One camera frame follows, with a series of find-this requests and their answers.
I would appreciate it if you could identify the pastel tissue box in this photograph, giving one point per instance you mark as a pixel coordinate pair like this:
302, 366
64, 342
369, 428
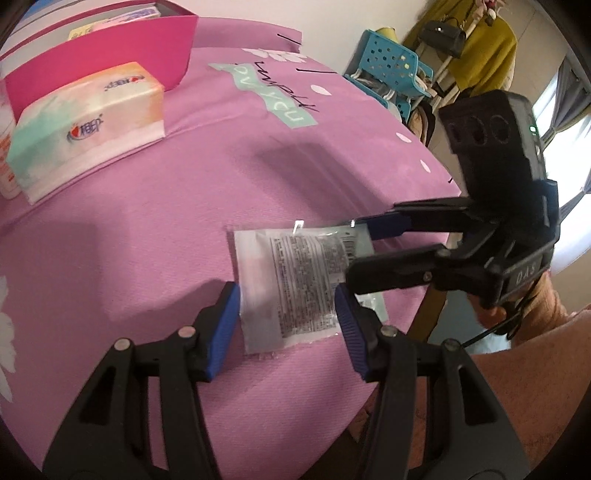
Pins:
83, 124

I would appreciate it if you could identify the black handbag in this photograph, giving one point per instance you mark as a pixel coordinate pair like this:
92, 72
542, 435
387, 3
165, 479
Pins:
443, 37

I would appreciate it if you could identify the yellow garment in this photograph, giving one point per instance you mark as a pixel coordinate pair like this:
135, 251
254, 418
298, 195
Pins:
485, 50

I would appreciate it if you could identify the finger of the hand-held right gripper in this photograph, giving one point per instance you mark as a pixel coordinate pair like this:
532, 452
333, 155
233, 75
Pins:
388, 226
392, 272

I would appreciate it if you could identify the person's right forearm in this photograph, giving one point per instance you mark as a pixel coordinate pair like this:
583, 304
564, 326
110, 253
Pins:
554, 318

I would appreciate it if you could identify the brown wooden leg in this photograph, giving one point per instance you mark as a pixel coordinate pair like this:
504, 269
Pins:
429, 314

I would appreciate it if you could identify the grey curtain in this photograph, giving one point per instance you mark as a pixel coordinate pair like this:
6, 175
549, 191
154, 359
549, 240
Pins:
561, 101

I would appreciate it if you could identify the pink cardboard box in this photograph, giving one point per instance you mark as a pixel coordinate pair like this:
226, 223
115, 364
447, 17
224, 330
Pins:
92, 60

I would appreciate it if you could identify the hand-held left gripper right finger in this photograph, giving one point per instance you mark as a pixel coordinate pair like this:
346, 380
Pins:
351, 332

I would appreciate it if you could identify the white printed sachet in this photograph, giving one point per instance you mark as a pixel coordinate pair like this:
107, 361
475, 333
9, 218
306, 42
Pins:
286, 286

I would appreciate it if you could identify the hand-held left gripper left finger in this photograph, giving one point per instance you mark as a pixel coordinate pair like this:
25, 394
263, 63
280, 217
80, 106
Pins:
224, 332

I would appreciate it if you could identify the pink printed bedsheet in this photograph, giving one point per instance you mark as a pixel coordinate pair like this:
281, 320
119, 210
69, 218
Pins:
138, 207

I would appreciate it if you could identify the blue perforated plastic basket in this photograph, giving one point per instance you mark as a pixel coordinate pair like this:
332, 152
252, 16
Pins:
388, 60

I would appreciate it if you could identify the pink floral tissue pack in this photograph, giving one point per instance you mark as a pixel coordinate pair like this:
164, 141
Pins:
124, 19

